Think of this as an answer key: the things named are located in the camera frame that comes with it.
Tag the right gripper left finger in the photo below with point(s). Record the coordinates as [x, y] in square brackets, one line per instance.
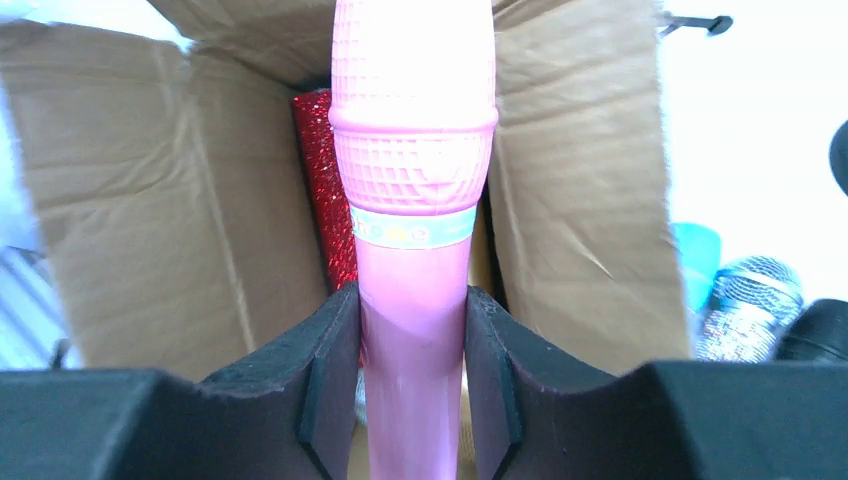
[285, 411]

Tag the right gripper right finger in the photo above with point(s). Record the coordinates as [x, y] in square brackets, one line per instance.
[540, 413]

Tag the brown cardboard box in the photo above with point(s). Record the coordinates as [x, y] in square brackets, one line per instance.
[172, 202]

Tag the silver glitter microphone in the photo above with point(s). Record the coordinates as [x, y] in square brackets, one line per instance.
[752, 301]

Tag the pink microphone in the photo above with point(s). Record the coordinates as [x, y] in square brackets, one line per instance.
[413, 113]

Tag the black tripod shock-mount stand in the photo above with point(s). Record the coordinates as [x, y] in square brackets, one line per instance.
[715, 26]

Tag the blue microphone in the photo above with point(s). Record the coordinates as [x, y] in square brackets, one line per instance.
[699, 253]

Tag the red glitter microphone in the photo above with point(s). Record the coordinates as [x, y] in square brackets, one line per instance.
[330, 206]

